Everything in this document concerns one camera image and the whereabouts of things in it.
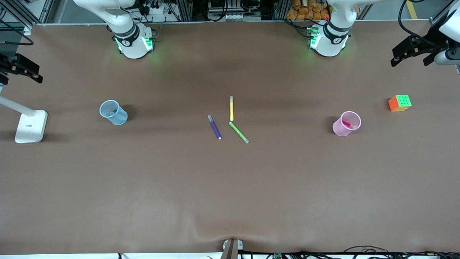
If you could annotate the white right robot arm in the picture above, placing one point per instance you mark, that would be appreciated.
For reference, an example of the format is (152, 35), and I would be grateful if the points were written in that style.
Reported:
(131, 39)

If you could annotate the purple marker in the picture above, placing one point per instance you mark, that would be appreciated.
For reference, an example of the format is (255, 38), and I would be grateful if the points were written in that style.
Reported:
(215, 127)

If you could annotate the blue marker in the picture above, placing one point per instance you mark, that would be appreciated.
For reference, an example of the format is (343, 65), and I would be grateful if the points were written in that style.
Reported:
(112, 113)

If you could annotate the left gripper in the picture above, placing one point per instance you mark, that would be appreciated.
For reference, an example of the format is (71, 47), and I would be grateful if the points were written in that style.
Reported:
(434, 44)

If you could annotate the orange snack packs pile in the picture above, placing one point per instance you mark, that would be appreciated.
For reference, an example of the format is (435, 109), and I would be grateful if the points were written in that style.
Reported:
(305, 10)

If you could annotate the white desk lamp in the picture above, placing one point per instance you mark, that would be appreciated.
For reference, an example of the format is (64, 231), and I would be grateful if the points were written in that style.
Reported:
(30, 126)

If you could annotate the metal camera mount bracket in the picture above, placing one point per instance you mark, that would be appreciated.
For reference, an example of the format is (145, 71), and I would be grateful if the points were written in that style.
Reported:
(231, 249)

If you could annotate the green marker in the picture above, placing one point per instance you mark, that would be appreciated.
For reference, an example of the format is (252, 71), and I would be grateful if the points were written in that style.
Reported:
(239, 132)

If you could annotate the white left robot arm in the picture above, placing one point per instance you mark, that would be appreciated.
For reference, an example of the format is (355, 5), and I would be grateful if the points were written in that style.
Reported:
(332, 36)

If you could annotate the pink mesh cup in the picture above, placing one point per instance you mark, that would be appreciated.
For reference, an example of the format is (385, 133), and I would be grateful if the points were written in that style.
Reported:
(339, 128)

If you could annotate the blue mesh cup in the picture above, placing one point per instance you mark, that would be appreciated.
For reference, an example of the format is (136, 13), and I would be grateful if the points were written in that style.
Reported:
(116, 117)

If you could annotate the colourful puzzle cube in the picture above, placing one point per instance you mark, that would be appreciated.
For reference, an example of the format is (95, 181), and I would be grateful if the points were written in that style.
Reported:
(399, 103)

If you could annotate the white power strip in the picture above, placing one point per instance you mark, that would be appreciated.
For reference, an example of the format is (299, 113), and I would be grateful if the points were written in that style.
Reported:
(156, 10)

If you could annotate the yellow marker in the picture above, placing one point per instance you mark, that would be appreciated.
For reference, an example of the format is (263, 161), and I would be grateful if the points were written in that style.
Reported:
(231, 108)

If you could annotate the pink marker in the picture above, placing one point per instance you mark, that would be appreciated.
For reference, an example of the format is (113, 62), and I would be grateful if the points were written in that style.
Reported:
(348, 124)

